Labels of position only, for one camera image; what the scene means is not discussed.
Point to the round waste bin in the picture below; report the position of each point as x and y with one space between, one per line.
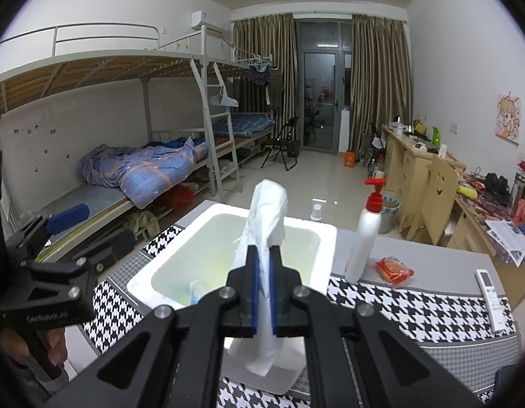
390 216

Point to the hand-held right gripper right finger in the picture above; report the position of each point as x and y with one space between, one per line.
274 297

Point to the yellow bag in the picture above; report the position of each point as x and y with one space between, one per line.
467 191

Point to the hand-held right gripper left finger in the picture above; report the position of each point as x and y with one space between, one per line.
254 293

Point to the brown curtain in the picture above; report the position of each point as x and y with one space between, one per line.
379 85
264 38

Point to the white plastic hanger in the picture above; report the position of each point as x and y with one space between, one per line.
224 100

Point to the green bottle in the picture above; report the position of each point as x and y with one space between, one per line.
436 136

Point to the printed paper sheets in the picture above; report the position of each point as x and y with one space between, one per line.
509 238

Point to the red snack packet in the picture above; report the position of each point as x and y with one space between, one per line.
394 271

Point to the wooden drawer desk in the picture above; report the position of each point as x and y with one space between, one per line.
405 165

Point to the olive green cloth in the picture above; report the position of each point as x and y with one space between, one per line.
141 225

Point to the hanging dark clothes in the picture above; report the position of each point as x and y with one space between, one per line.
260 74

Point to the white air conditioner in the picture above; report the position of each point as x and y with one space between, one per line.
207 20

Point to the white metal bunk bed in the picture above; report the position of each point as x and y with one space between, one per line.
245 136
96 68

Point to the black phone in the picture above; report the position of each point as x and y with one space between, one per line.
507 386

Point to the black folding chair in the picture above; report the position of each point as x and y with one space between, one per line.
283 144

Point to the white tissue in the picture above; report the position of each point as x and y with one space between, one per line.
266 216

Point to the blue and orange quilt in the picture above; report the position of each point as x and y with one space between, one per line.
151 170

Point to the black folding trolley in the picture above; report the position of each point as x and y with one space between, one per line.
375 144

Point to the red cloth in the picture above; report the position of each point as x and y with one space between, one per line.
175 197

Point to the white bottle with red pump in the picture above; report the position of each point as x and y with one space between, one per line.
364 238

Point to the wooden chair with smiley face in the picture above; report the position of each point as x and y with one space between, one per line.
432 204

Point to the white remote control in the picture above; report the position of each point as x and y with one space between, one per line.
491 299

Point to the cartoon wall picture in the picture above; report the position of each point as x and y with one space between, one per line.
509 117

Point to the orange box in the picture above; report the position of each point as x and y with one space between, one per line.
350 159

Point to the clear plastic cup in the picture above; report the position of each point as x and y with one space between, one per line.
316 212

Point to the desk with patterned cover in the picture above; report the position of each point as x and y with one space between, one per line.
470 225

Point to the glass balcony door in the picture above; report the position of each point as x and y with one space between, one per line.
324 93

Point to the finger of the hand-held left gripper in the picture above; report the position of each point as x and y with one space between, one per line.
69 217
113 242

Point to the blue checked bedding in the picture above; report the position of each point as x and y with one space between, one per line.
245 124

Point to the houndstooth table mat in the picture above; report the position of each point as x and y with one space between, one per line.
415 306

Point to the person's left hand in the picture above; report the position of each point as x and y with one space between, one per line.
56 348

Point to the blue face mask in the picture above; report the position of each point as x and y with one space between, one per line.
198 291

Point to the black headphones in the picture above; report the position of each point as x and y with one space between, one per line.
497 187

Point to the white foam box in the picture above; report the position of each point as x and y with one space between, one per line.
190 246

